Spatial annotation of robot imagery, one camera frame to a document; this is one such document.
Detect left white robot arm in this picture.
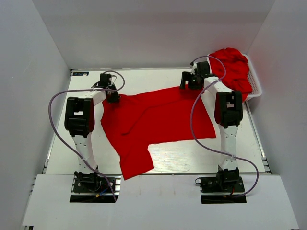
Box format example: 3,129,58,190
64,71,119,185

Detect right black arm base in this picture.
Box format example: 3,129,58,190
195,176,247,204

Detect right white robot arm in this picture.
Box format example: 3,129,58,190
180,61,243,193

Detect blue label sticker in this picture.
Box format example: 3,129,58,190
72,71,89,76

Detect red t shirt pile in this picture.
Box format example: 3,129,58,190
209,47,252,100

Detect white plastic basket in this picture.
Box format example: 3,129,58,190
207,53,262,101

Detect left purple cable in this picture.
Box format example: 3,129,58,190
48,70,126,202

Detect purple cable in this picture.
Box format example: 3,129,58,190
48,70,126,202
189,55,260,198

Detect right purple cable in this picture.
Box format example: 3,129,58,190
189,55,260,198

